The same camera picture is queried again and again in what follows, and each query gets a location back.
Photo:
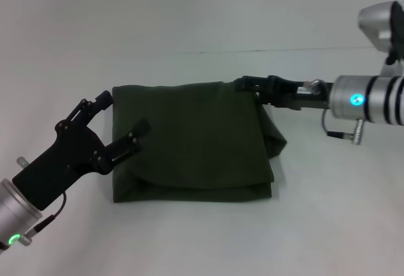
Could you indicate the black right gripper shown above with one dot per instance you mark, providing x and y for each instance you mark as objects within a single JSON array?
[{"x": 284, "y": 94}]

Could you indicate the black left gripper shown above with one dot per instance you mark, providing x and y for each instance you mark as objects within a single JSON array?
[{"x": 66, "y": 159}]

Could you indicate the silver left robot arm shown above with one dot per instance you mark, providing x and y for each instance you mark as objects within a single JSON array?
[{"x": 14, "y": 213}]

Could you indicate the dark green shirt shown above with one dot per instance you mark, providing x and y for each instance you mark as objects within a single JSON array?
[{"x": 195, "y": 137}]

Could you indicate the small silver round plug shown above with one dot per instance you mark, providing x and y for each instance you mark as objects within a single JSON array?
[{"x": 22, "y": 162}]

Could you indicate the silver black-faced housing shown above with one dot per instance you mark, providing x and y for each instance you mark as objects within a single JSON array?
[{"x": 375, "y": 23}]

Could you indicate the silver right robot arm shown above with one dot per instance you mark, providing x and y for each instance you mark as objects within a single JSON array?
[{"x": 372, "y": 99}]

